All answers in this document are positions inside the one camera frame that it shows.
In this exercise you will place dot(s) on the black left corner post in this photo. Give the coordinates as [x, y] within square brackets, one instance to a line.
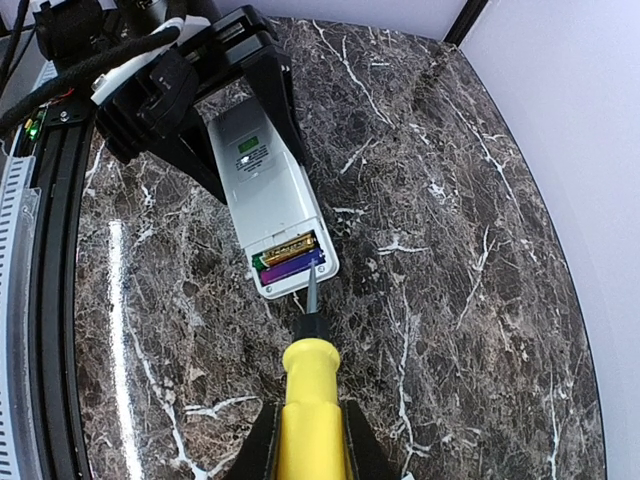
[465, 20]

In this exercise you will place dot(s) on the white slotted cable duct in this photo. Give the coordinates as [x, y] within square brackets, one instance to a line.
[19, 453]

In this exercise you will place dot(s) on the batteries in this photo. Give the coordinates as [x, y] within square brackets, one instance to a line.
[288, 250]

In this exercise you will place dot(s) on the yellow handled screwdriver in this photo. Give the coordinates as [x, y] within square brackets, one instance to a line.
[311, 444]

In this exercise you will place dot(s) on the white remote control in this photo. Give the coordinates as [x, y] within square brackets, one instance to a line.
[268, 192]

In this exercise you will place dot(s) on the purple AAA battery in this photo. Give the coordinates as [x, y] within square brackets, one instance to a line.
[291, 267]

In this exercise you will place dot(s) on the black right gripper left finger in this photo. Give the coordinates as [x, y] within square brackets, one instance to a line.
[258, 455]

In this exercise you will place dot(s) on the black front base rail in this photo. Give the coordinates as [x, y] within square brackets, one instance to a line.
[61, 162]

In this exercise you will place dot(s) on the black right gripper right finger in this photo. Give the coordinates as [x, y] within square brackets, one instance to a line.
[364, 455]

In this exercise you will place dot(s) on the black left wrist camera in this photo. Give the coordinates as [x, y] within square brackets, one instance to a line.
[149, 107]

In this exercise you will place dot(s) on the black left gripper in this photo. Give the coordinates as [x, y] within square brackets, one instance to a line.
[241, 44]

